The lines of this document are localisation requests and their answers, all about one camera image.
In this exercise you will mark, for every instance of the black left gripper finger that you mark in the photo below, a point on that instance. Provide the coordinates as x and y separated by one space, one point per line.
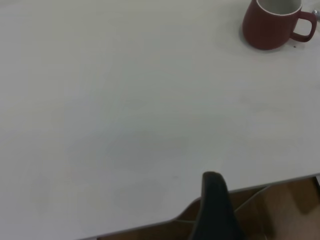
216 212

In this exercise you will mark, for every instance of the red ceramic mug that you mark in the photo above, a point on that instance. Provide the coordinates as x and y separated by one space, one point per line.
265 30

